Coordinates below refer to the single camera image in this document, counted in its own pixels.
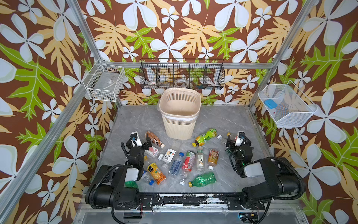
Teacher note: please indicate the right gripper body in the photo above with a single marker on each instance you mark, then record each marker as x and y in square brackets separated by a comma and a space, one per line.
[233, 143]

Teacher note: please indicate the brown Nescafe coffee bottle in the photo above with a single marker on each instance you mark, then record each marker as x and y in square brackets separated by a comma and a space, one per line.
[154, 139]

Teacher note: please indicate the amber tea bottle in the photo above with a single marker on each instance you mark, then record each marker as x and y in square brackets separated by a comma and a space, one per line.
[213, 159]

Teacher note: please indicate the Pepsi bottle blue label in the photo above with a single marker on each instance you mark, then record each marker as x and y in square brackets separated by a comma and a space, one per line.
[147, 178]

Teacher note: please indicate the orange juice bottle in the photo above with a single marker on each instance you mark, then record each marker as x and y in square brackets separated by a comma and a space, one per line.
[155, 172]

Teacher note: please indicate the green yellow juice bottle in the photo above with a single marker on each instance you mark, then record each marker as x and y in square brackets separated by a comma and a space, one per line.
[202, 139]

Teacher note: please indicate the clear bottle red label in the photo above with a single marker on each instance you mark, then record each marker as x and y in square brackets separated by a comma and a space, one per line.
[222, 140]

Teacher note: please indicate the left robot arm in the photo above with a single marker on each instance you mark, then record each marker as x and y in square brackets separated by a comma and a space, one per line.
[108, 186]

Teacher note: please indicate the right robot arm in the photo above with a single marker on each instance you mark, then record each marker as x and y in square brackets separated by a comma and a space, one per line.
[282, 181]

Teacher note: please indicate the beige plastic waste bin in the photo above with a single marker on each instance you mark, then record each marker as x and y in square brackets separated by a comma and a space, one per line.
[179, 109]

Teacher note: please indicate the guava juice bottle pink label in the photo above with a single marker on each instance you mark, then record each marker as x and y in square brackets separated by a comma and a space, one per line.
[152, 152]

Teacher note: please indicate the white label tea bottle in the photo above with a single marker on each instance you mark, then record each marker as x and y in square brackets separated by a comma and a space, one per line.
[168, 157]

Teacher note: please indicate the dark green soda bottle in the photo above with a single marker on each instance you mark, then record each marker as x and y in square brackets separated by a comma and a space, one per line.
[131, 184]

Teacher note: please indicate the clear blue cap water bottle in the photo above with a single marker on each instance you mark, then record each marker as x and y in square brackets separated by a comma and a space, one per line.
[176, 165]

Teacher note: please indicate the white green label bottle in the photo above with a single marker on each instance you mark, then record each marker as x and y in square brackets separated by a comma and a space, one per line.
[200, 160]

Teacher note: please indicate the green soda bottle yellow cap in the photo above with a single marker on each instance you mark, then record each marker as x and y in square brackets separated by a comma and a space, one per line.
[203, 180]

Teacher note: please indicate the blue object in basket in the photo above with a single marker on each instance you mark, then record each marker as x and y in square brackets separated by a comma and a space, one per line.
[269, 103]

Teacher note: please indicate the red label drink bottle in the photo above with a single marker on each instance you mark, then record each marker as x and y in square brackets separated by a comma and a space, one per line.
[189, 160]

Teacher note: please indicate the small clear bottle white cap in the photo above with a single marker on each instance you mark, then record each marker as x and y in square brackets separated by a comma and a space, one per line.
[183, 178]

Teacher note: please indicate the white mesh basket right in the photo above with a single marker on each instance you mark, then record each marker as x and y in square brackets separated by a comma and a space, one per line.
[294, 108]

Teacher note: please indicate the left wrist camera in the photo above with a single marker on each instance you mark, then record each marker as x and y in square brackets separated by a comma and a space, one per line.
[135, 140]

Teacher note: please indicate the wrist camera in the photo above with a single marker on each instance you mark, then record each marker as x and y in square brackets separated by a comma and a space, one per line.
[135, 140]
[240, 139]

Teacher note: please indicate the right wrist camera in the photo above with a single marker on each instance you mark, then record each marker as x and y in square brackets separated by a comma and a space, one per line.
[240, 139]

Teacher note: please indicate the white wire basket left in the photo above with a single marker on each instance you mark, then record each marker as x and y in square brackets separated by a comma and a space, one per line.
[103, 82]

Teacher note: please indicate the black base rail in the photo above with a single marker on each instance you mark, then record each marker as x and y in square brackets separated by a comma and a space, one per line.
[224, 201]

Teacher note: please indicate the black wire wall basket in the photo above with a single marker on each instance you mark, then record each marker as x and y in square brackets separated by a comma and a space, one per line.
[197, 74]

